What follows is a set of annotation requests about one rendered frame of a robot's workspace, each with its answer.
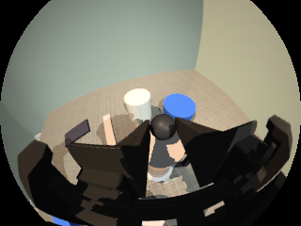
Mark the grey cylinder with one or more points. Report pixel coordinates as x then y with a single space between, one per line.
152 223

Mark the glass french press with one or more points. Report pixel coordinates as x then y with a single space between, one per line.
166 148

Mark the beige cylinder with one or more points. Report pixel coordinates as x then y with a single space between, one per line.
139 105

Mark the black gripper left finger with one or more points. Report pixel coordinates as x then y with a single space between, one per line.
130 156

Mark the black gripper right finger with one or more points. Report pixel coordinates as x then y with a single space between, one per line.
207 148

